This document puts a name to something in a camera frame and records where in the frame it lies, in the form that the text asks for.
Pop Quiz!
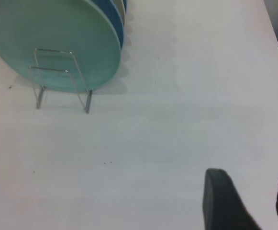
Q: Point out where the silver wire plate rack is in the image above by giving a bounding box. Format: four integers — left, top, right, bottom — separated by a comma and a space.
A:
28, 48, 93, 114

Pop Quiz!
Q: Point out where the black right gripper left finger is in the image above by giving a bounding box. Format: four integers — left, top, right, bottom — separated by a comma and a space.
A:
202, 168, 261, 230

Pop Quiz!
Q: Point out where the beige plate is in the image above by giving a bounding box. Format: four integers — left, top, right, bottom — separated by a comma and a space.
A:
115, 0, 126, 23

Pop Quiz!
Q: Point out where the mint green plate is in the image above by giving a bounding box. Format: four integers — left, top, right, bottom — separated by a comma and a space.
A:
0, 0, 122, 93

